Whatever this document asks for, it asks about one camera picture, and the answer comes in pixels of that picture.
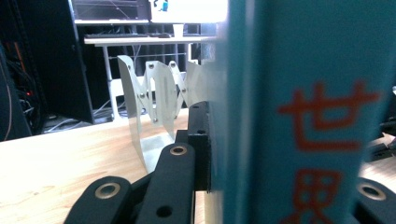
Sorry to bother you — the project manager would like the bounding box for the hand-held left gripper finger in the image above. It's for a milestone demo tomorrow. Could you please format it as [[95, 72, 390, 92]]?
[[175, 100, 213, 191]]

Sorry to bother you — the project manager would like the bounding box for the colourful picture book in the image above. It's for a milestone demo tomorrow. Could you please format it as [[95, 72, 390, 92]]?
[[205, 0, 396, 224]]

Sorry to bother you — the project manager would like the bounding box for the white paper cup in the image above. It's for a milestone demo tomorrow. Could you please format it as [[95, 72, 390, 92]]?
[[172, 23, 185, 38]]

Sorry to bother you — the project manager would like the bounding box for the white desk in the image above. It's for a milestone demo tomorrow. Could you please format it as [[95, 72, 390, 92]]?
[[83, 35, 219, 123]]

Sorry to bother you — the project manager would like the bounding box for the black keyboard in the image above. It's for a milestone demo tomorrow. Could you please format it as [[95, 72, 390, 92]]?
[[88, 32, 173, 40]]

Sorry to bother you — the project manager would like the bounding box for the bright monitor screen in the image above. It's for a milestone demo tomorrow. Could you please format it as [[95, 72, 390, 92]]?
[[150, 0, 230, 24]]

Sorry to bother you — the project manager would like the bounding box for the black cabinet panel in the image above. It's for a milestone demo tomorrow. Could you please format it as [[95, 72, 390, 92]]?
[[14, 0, 96, 125]]

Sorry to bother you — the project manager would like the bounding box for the dark monitor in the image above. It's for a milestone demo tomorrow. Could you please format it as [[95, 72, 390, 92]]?
[[68, 0, 152, 23]]

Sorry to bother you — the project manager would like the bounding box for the bundle of black cables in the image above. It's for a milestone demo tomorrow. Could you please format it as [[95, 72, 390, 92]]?
[[0, 36, 50, 136]]

